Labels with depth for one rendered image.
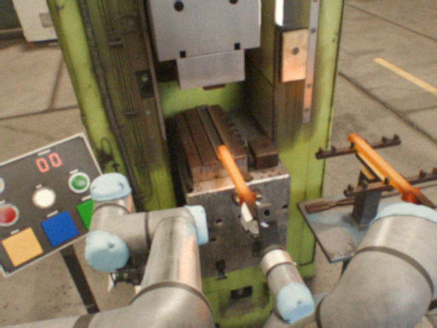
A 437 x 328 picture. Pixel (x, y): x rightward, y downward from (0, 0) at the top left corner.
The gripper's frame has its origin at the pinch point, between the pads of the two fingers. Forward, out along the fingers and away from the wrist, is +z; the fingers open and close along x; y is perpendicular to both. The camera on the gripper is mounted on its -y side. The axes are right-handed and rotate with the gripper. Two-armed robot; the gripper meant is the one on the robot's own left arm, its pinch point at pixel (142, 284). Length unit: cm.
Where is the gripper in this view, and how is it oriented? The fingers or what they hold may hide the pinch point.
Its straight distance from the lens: 103.9
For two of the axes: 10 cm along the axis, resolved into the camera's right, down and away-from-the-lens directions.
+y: -0.1, 5.8, -8.2
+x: 10.0, -0.5, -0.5
